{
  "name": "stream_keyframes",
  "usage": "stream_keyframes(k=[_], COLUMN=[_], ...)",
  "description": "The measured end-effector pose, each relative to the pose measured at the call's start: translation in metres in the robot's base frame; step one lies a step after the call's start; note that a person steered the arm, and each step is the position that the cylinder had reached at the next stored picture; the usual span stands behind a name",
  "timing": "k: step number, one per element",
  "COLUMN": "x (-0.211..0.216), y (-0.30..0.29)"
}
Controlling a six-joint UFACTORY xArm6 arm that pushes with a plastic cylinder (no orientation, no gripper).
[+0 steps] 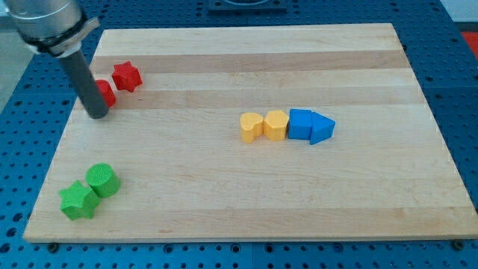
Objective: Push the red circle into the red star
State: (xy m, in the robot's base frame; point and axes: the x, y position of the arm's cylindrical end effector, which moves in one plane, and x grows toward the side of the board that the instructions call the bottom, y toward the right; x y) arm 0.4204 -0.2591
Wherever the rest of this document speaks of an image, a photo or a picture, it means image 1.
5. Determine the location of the light wooden board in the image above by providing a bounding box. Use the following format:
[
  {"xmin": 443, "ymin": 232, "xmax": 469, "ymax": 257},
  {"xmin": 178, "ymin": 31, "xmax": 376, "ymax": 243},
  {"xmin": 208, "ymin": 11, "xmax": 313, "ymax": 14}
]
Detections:
[{"xmin": 24, "ymin": 23, "xmax": 477, "ymax": 243}]

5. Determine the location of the blue triangle block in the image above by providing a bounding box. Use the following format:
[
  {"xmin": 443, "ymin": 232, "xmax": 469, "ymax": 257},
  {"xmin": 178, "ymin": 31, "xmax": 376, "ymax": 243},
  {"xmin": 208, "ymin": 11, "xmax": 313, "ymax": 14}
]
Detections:
[{"xmin": 309, "ymin": 112, "xmax": 335, "ymax": 145}]

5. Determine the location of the dark mounting plate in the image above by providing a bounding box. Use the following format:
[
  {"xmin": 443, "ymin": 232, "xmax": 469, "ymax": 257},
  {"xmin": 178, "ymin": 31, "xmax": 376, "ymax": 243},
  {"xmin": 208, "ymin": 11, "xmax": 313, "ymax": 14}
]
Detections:
[{"xmin": 205, "ymin": 0, "xmax": 288, "ymax": 12}]

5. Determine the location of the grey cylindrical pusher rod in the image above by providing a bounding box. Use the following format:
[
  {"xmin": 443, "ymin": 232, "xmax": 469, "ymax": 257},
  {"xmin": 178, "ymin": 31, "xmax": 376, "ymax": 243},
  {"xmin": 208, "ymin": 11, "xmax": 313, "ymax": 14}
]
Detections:
[{"xmin": 59, "ymin": 51, "xmax": 109, "ymax": 120}]

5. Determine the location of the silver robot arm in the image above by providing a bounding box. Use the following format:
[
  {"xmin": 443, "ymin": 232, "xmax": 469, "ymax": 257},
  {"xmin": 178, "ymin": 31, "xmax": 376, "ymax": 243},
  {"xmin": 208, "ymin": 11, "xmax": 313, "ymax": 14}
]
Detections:
[{"xmin": 4, "ymin": 0, "xmax": 109, "ymax": 120}]

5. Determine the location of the yellow heart block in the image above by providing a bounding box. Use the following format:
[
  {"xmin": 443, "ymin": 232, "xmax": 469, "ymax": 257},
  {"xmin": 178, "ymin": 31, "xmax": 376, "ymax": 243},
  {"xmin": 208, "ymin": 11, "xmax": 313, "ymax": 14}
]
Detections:
[{"xmin": 240, "ymin": 112, "xmax": 264, "ymax": 143}]

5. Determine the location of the yellow hexagon block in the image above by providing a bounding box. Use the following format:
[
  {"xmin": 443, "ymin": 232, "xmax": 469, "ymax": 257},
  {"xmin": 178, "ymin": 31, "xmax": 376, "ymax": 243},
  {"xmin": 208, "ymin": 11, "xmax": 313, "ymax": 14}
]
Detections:
[{"xmin": 264, "ymin": 110, "xmax": 289, "ymax": 141}]

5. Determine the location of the red circle block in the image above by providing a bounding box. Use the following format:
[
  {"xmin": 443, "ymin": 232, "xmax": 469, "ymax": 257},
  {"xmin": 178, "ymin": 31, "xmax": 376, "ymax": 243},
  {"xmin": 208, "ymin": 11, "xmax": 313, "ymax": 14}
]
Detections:
[{"xmin": 96, "ymin": 79, "xmax": 116, "ymax": 108}]

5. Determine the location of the blue square block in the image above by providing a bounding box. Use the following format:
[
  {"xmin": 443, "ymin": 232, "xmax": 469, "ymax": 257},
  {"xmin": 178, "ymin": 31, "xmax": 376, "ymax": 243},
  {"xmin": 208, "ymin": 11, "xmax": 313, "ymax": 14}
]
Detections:
[{"xmin": 288, "ymin": 109, "xmax": 312, "ymax": 140}]

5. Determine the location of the green star block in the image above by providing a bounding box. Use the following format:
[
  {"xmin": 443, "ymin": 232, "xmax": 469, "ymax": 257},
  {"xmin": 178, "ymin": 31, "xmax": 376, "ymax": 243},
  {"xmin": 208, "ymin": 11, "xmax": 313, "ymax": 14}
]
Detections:
[{"xmin": 58, "ymin": 181, "xmax": 101, "ymax": 220}]

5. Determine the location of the green circle block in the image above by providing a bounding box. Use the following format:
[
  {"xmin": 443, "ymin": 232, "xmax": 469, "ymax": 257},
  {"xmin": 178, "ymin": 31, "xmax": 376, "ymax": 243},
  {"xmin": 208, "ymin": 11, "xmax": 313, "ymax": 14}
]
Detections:
[{"xmin": 85, "ymin": 163, "xmax": 121, "ymax": 198}]

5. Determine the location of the red star block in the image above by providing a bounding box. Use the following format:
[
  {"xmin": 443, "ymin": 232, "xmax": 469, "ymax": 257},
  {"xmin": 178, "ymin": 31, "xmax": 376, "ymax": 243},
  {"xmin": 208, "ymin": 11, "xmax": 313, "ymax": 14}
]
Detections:
[{"xmin": 111, "ymin": 61, "xmax": 143, "ymax": 93}]

